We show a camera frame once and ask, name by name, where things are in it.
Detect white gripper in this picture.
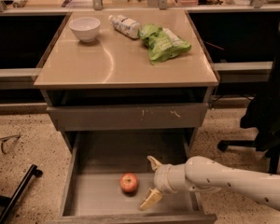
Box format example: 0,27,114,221
139,156,189,211

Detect red apple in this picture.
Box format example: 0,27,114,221
119,173,138,193

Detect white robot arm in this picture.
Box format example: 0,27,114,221
140,156,280,211

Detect open middle drawer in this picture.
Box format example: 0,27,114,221
46,130,217,224

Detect closed top drawer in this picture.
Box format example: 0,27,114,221
47,103,208,132

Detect grey drawer cabinet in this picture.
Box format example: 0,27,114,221
33,8,219,224

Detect black office chair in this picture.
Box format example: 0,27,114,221
217,22,280,174

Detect green chip bag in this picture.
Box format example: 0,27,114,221
138,23,191,64

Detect black metal stand leg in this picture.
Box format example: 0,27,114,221
0,164,43,224

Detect clear glasses on floor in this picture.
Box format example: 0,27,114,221
0,134,21,154

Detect white plastic bottle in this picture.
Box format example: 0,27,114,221
108,15,141,39

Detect white ceramic bowl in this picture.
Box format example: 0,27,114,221
69,17,101,42

